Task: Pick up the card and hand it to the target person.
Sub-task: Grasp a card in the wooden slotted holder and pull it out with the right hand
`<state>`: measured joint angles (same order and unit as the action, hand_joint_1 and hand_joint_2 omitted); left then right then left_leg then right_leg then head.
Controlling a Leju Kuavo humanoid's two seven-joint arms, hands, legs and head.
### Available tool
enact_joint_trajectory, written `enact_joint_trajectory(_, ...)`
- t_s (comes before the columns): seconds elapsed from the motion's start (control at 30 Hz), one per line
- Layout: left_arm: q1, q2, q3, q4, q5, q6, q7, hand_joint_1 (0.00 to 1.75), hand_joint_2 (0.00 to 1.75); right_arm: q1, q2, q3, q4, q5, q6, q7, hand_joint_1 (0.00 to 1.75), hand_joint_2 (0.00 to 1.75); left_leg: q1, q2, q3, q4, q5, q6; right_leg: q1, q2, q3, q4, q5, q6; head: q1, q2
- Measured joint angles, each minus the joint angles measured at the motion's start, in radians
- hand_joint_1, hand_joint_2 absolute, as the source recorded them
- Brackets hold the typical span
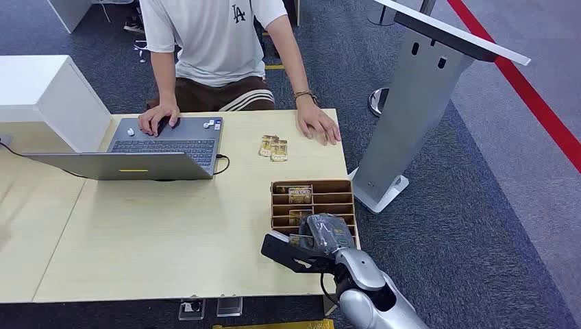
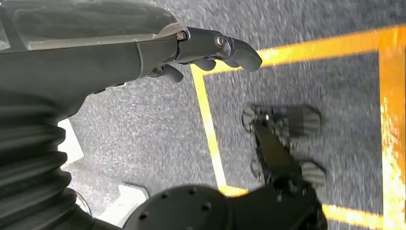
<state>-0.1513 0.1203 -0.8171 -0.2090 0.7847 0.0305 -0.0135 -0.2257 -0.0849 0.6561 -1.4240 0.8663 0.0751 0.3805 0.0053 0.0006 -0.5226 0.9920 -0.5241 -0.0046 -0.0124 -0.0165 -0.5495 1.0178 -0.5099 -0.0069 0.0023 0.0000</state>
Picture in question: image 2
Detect white robot body panel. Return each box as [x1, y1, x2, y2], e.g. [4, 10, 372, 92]
[96, 183, 150, 228]
[57, 118, 85, 170]

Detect thin black cable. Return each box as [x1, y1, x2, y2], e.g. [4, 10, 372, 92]
[75, 191, 93, 217]

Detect thin yellow floor tape strip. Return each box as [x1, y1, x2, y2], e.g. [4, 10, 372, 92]
[190, 65, 228, 190]

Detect wide yellow floor tape strip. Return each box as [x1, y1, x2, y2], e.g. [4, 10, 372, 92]
[190, 26, 381, 77]
[378, 24, 406, 230]

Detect ribbed grey left arm sleeve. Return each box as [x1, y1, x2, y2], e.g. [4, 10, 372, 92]
[0, 91, 125, 230]

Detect black robot leg with foot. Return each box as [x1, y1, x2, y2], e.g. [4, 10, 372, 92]
[123, 104, 329, 230]

